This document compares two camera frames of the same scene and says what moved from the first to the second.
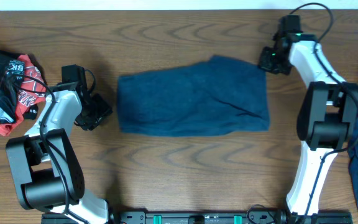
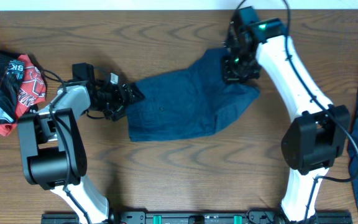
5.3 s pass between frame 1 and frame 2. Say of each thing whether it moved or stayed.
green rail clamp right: stayed
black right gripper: moved
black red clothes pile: stayed
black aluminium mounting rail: stayed
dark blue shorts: moved
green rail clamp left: stayed
